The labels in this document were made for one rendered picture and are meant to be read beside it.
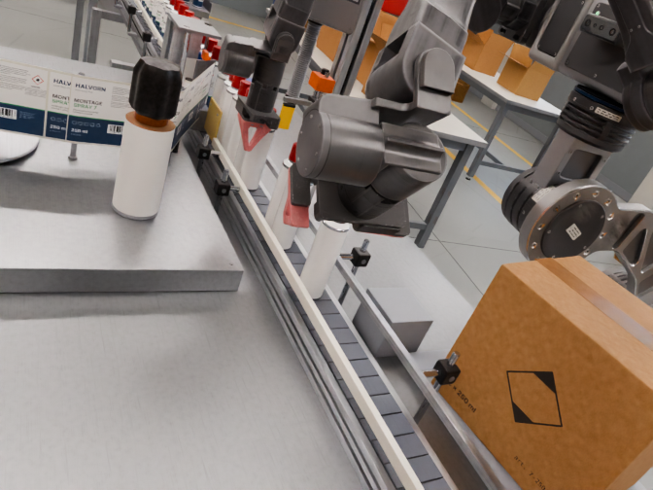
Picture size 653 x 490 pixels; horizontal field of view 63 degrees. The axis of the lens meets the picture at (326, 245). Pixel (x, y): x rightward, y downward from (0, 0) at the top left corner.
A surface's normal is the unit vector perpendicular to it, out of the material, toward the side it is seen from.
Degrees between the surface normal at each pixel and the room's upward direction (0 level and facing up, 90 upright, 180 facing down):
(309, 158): 90
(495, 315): 90
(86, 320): 0
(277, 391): 0
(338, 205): 39
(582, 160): 90
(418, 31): 51
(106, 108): 90
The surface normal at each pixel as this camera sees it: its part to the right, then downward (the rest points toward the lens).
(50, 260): 0.33, -0.81
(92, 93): 0.47, 0.58
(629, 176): -0.90, -0.11
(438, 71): 0.43, -0.07
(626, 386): -0.79, 0.04
